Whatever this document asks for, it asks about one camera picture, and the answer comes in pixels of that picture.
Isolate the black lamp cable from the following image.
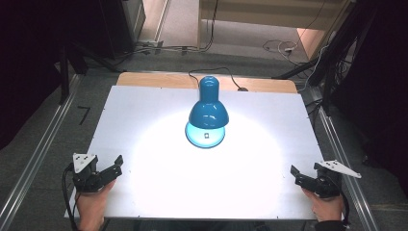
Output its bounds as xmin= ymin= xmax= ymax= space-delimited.
xmin=188 ymin=66 xmax=249 ymax=92

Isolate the black metal stand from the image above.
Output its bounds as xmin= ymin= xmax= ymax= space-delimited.
xmin=58 ymin=42 xmax=71 ymax=106

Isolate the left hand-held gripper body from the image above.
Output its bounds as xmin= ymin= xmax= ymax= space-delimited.
xmin=71 ymin=152 xmax=112 ymax=193

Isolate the black metal stand frame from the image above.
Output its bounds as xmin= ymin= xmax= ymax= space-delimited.
xmin=271 ymin=0 xmax=379 ymax=116

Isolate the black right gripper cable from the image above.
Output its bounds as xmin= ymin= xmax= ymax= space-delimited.
xmin=339 ymin=191 xmax=351 ymax=229

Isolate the blue desk lamp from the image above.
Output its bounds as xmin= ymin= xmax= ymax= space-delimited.
xmin=185 ymin=75 xmax=230 ymax=149

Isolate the black floor cable bundle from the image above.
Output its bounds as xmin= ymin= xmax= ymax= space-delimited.
xmin=112 ymin=0 xmax=220 ymax=61

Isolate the grey power strip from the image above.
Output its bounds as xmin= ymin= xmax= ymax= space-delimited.
xmin=137 ymin=39 xmax=166 ymax=55

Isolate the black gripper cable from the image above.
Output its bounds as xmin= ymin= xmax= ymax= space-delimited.
xmin=62 ymin=163 xmax=80 ymax=231
xmin=339 ymin=191 xmax=351 ymax=229

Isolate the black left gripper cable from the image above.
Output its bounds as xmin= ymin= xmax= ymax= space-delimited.
xmin=62 ymin=163 xmax=80 ymax=231

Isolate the aluminium floor rail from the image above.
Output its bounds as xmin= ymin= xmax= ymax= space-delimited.
xmin=312 ymin=92 xmax=381 ymax=231
xmin=0 ymin=74 xmax=82 ymax=225

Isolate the light wooden furniture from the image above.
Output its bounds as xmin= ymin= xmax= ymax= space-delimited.
xmin=196 ymin=0 xmax=355 ymax=61

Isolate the dark cabinet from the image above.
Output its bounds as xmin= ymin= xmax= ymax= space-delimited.
xmin=97 ymin=0 xmax=147 ymax=60

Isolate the white floor cable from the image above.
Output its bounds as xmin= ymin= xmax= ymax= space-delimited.
xmin=262 ymin=38 xmax=300 ymax=64

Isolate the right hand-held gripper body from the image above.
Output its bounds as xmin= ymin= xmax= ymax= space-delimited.
xmin=312 ymin=159 xmax=363 ymax=199

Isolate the person's left hand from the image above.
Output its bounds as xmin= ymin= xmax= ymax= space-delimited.
xmin=76 ymin=179 xmax=117 ymax=229

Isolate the person's right hand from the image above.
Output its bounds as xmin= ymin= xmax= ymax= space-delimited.
xmin=301 ymin=187 xmax=344 ymax=223

